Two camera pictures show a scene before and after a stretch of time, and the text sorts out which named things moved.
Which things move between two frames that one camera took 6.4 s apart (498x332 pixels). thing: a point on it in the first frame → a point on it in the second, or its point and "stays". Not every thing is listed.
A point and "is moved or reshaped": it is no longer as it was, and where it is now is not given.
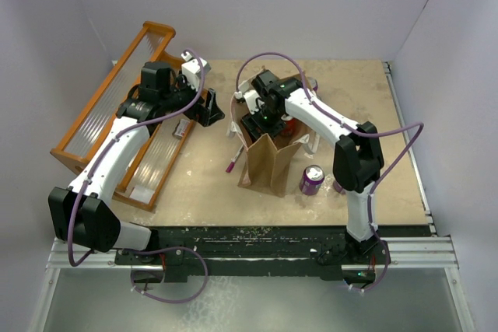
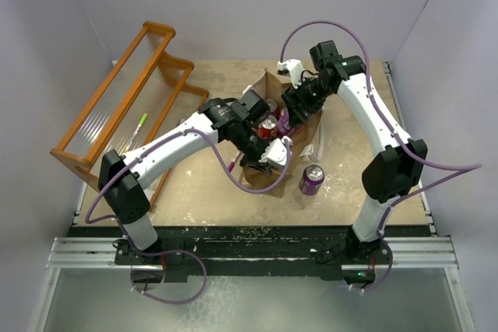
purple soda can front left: [311, 179] stays
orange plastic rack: [144, 183] stays
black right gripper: [251, 121] → [293, 97]
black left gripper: [205, 115] → [254, 162]
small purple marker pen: [233, 159] stays
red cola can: [290, 127] is moved or reshaped
